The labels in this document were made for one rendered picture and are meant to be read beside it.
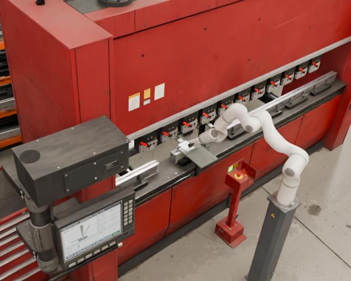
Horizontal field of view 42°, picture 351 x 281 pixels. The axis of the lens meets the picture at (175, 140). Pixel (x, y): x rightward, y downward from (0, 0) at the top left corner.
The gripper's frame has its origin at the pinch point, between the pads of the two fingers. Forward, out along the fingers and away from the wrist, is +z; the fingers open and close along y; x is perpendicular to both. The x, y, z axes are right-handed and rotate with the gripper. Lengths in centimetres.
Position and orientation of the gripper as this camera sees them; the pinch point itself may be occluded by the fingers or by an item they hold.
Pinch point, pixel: (192, 144)
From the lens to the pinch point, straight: 361.0
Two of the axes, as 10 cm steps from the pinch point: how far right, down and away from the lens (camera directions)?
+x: 4.5, 8.9, -0.2
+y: -7.6, 3.7, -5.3
